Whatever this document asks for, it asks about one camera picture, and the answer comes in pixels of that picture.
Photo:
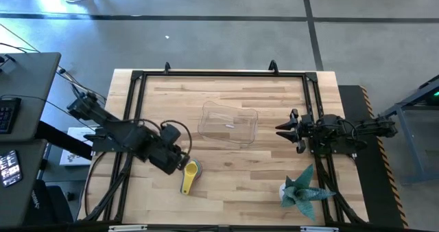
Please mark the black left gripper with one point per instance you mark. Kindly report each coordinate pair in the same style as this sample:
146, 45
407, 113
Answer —
166, 158

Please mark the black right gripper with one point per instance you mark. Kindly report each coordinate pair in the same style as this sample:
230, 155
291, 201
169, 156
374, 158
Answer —
315, 136

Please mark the yellow measuring cup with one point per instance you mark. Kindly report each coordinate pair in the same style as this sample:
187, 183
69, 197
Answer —
188, 185

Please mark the clear plastic basket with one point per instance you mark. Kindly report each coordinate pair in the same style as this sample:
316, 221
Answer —
223, 137

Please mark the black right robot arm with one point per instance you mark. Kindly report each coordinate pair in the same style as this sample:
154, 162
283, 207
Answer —
377, 129

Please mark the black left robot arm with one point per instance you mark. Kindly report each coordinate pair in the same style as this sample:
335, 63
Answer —
116, 132

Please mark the teal plant in white pot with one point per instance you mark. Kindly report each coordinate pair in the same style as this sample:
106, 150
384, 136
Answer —
302, 192

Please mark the black mat with hazard stripe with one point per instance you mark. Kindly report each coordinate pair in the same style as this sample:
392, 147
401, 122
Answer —
377, 191

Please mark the white printed box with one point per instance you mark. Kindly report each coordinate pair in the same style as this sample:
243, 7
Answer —
73, 158

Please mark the grey-blue metal cart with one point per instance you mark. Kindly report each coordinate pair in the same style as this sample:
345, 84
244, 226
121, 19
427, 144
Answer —
411, 142

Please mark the black support strut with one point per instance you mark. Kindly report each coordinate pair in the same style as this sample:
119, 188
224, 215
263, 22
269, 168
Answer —
61, 139

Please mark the black office chair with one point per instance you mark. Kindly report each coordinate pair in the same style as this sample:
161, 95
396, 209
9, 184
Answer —
51, 204

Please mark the grey desk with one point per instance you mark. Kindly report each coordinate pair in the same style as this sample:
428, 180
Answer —
34, 88
27, 197

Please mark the smartphone with lit screen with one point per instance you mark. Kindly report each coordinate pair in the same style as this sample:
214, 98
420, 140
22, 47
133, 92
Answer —
9, 168

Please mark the black keyboard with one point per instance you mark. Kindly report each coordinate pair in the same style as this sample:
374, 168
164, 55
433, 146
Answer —
8, 115

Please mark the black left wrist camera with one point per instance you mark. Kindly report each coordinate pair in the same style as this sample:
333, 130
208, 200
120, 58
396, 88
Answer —
170, 133

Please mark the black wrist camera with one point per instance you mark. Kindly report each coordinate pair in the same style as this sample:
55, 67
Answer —
332, 121
170, 133

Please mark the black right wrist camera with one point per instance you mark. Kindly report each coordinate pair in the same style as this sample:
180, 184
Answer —
332, 121

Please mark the black aluminium rig frame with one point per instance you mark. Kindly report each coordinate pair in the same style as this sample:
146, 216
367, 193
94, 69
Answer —
223, 73

